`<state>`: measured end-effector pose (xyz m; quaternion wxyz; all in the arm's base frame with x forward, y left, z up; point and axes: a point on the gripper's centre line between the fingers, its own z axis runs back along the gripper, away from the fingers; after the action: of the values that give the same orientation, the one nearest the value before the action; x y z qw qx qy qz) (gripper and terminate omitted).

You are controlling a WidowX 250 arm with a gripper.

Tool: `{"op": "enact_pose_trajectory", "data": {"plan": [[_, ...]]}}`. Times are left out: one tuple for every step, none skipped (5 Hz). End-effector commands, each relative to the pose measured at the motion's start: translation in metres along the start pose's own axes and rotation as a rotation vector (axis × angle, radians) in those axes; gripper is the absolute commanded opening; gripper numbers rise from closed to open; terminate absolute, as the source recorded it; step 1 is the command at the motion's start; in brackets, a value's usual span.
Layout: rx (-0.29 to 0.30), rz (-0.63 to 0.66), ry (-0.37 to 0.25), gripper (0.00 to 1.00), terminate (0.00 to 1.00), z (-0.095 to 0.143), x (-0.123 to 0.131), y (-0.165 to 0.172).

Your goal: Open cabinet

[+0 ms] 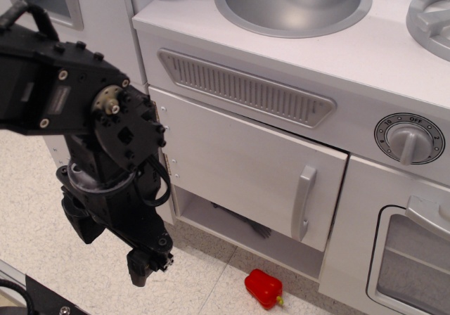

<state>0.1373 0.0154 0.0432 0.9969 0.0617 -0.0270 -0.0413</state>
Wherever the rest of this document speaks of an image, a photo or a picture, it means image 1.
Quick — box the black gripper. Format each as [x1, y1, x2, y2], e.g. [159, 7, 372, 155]
[56, 165, 174, 288]

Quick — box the white cabinet door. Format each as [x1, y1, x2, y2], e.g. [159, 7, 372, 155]
[150, 89, 347, 251]

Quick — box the silver cabinet door handle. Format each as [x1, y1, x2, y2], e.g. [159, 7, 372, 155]
[291, 165, 317, 242]

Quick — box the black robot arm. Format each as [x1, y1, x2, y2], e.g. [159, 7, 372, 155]
[1, 1, 173, 287]

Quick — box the red toy bell pepper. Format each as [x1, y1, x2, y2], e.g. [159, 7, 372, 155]
[244, 269, 284, 310]

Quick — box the grey vent grille panel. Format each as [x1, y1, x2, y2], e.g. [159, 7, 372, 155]
[157, 49, 337, 128]

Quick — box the white toy kitchen body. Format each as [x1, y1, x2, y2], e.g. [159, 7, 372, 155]
[133, 0, 449, 314]

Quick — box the white toy fridge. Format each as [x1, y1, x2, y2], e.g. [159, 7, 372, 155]
[1, 0, 150, 172]

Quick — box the white oven door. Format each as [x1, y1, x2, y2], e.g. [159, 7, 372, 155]
[366, 205, 449, 314]

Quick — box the grey timer knob dial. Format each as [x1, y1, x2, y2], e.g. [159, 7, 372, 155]
[374, 112, 446, 166]

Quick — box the silver round sink basin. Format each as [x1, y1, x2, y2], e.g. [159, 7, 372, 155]
[214, 0, 373, 39]

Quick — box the silver stove burner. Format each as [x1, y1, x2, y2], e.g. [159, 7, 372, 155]
[406, 0, 449, 60]

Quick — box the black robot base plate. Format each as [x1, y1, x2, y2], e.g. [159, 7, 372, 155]
[25, 275, 87, 315]

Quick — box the black base cable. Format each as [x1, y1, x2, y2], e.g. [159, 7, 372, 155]
[0, 278, 36, 315]

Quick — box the silver oven door handle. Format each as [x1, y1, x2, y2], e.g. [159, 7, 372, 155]
[405, 196, 449, 238]

